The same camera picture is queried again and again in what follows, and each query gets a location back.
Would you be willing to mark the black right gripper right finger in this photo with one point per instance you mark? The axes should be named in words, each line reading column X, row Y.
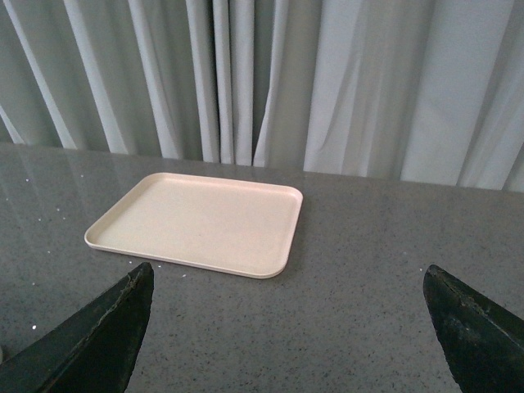
column 481, row 340

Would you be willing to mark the white pleated curtain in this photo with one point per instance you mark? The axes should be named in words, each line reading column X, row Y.
column 424, row 91

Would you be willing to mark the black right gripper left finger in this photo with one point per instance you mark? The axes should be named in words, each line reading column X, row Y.
column 95, row 350

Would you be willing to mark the beige rectangular plastic tray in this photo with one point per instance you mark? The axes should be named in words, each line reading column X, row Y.
column 225, row 225

